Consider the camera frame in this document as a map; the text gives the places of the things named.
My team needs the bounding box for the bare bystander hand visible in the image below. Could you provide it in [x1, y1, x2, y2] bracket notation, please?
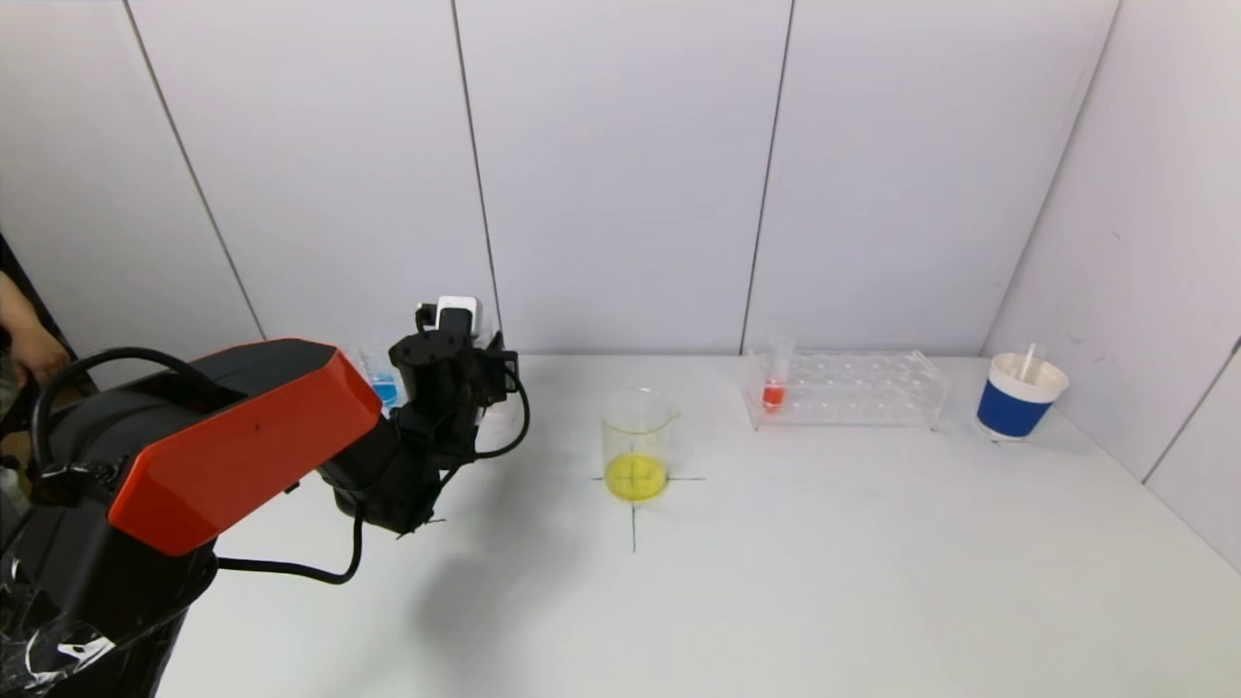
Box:
[5, 325, 71, 387]

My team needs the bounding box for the bare bystander forearm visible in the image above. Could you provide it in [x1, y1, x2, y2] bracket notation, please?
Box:
[0, 271, 42, 335]

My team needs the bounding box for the test tube with blue pigment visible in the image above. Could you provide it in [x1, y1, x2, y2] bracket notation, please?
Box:
[361, 341, 402, 413]

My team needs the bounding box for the clear acrylic test tube rack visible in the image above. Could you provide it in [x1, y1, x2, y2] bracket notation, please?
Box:
[743, 349, 949, 430]
[351, 345, 525, 428]

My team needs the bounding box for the clear glass beaker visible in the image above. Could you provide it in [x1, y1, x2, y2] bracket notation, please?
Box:
[599, 388, 682, 503]

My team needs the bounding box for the test tube with red pigment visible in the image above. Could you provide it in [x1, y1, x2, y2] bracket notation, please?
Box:
[761, 336, 798, 413]

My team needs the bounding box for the blue white paper cup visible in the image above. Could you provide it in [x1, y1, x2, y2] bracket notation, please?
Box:
[973, 353, 1070, 443]

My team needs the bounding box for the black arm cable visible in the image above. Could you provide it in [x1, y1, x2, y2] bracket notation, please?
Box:
[215, 504, 366, 586]

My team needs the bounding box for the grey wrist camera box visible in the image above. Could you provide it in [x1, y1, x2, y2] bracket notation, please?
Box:
[436, 296, 483, 338]

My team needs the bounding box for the black camera cable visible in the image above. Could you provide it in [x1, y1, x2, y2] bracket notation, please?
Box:
[415, 302, 532, 462]

